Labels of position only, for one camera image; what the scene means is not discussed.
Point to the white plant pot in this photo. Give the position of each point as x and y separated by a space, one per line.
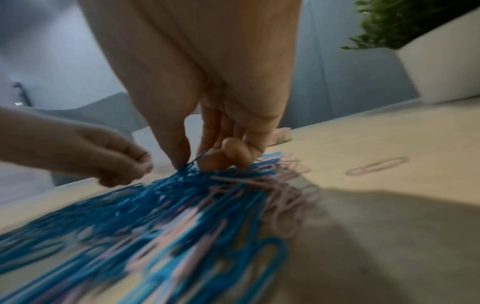
442 59

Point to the person's right hand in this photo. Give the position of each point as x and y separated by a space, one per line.
210 53

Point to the green plant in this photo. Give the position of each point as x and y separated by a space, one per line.
397 20

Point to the lone pink paper clip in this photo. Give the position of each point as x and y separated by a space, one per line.
377 166

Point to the pile of blue pink clips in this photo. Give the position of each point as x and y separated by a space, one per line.
150 225

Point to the small pink green box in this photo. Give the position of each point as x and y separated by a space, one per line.
282 136

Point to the person's left hand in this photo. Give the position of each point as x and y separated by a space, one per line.
93 148

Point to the black metal fixture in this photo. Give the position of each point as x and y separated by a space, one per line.
20 93

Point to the grey chair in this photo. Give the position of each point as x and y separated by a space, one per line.
97 112

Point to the single blue paper clip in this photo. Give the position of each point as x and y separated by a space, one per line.
189 167

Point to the person's left forearm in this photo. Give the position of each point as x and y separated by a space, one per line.
18 136

